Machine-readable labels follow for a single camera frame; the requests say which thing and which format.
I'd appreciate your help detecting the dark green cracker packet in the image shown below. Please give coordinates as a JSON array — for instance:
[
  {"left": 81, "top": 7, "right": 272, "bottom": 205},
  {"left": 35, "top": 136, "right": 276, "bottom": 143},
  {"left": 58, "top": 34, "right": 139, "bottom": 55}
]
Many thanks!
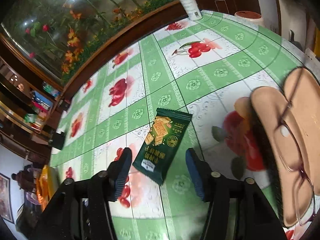
[{"left": 132, "top": 108, "right": 192, "bottom": 185}]

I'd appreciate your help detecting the yellow snack tray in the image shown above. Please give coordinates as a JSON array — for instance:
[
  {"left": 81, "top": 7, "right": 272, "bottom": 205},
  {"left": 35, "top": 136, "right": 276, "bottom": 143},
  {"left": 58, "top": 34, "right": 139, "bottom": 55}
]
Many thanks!
[{"left": 36, "top": 165, "right": 59, "bottom": 211}]

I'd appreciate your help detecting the white spray bottle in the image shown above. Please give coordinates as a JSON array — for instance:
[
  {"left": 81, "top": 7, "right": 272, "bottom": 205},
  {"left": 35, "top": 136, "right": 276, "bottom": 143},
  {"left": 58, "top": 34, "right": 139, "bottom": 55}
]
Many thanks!
[{"left": 179, "top": 0, "right": 203, "bottom": 21}]

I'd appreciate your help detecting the framed wall painting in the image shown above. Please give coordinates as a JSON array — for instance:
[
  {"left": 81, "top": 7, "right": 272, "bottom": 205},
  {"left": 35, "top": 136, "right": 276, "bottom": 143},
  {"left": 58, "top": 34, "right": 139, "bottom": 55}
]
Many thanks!
[{"left": 0, "top": 173, "right": 14, "bottom": 223}]

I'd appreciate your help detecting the white pot red lid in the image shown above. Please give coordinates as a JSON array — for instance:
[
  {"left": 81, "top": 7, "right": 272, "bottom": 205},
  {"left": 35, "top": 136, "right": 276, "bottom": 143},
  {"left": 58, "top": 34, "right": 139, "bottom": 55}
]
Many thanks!
[{"left": 234, "top": 10, "right": 265, "bottom": 27}]

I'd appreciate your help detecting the seated person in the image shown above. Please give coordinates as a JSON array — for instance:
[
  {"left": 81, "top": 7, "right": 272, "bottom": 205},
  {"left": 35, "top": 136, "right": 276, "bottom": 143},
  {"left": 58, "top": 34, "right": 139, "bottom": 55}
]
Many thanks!
[{"left": 11, "top": 164, "right": 41, "bottom": 206}]

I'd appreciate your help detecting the black canister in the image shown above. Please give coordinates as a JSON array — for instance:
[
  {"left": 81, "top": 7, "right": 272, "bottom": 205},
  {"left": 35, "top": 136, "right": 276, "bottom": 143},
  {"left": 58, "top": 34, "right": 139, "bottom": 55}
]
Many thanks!
[{"left": 48, "top": 132, "right": 66, "bottom": 150}]

